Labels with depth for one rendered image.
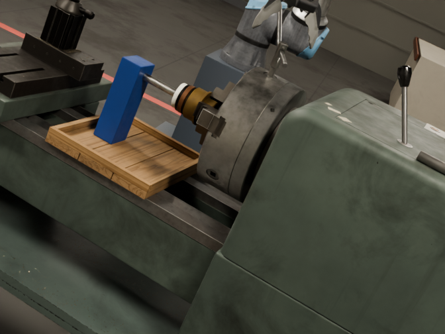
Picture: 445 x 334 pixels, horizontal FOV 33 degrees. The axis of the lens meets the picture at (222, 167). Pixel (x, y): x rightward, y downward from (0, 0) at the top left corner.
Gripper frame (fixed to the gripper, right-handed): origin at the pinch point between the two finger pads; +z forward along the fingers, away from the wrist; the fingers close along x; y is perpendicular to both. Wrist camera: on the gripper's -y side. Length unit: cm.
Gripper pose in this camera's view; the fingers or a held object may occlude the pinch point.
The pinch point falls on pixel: (281, 40)
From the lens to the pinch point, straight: 179.8
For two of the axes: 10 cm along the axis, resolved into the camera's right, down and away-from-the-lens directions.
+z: -3.5, 8.3, 4.3
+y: -0.2, -4.6, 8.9
